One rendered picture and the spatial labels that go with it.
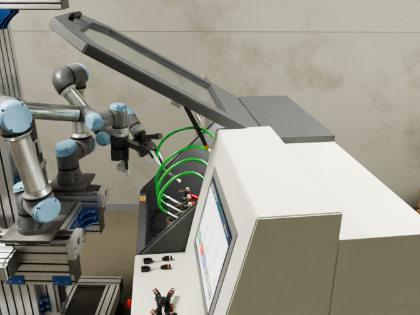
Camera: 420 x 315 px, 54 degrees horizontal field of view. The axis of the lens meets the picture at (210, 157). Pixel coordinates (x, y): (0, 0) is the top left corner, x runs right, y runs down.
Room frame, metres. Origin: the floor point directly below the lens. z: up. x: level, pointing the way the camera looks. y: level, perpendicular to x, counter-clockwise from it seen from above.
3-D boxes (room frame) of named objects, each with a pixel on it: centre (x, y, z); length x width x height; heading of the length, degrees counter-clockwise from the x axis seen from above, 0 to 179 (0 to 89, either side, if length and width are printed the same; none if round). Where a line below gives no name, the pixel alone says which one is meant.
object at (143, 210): (1.87, 0.35, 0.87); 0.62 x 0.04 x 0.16; 7
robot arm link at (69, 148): (2.16, 0.80, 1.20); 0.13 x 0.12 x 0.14; 159
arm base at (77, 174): (2.15, 0.80, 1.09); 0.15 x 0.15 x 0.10
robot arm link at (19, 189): (1.65, 0.81, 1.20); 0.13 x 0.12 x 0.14; 45
